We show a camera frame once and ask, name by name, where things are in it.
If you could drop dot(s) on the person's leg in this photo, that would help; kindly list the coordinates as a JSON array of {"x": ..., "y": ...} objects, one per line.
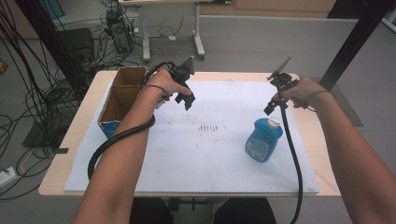
[
  {"x": 246, "y": 211},
  {"x": 151, "y": 211}
]

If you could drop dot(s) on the person's left leg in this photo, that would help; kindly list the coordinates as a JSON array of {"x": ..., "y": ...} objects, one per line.
[{"x": 151, "y": 211}]

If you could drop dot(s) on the black floor mat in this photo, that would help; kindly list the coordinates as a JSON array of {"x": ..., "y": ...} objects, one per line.
[{"x": 37, "y": 137}]

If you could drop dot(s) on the black computer tower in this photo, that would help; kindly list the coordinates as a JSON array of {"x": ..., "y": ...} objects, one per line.
[{"x": 120, "y": 32}]

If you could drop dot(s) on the black metal stand post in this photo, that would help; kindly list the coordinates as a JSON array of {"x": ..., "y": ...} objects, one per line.
[
  {"x": 358, "y": 37},
  {"x": 46, "y": 34}
]

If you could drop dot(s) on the teal panel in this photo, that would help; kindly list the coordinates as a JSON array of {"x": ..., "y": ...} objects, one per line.
[{"x": 53, "y": 7}]

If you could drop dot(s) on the wooden cabinet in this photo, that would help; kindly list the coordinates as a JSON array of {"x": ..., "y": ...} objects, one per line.
[{"x": 280, "y": 7}]

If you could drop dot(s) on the white desk frame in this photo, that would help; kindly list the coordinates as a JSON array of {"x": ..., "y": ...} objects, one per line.
[{"x": 197, "y": 31}]

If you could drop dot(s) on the black box on floor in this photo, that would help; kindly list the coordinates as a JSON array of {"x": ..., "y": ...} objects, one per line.
[{"x": 76, "y": 42}]

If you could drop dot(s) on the person's right leg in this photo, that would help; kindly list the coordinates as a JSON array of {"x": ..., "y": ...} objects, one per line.
[{"x": 246, "y": 211}]

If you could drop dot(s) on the white table sheet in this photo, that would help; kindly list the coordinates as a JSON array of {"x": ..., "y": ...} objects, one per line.
[{"x": 202, "y": 161}]

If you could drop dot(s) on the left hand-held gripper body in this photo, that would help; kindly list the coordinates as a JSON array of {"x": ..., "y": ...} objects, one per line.
[{"x": 186, "y": 70}]

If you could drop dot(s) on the blue bottle with white cap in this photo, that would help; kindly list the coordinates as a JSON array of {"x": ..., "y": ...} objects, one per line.
[{"x": 263, "y": 140}]

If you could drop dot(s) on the blue cardboard box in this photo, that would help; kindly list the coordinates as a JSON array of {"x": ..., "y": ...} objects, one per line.
[{"x": 123, "y": 99}]

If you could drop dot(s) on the person's left hand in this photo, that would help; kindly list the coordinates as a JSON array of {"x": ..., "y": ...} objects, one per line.
[{"x": 162, "y": 85}]

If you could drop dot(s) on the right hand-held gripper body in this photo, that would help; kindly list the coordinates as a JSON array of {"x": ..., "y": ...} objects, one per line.
[{"x": 285, "y": 81}]

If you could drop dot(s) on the dark table edge tab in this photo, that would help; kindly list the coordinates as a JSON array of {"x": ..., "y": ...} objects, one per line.
[{"x": 61, "y": 151}]

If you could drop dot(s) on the person's right hand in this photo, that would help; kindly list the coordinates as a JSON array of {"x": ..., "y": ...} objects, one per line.
[{"x": 305, "y": 91}]

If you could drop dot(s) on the white power strip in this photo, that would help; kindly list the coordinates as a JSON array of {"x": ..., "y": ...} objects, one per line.
[{"x": 6, "y": 177}]

